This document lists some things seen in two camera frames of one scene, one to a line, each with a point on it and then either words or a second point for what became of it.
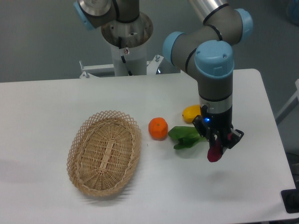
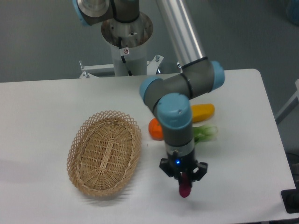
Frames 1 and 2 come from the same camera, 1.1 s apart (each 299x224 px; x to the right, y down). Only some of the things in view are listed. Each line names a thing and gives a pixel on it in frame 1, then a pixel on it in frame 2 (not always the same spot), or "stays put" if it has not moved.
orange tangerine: (158, 128) stays put
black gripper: (221, 122) to (173, 165)
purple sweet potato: (215, 153) to (185, 187)
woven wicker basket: (103, 152) stays put
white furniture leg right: (291, 105) stays put
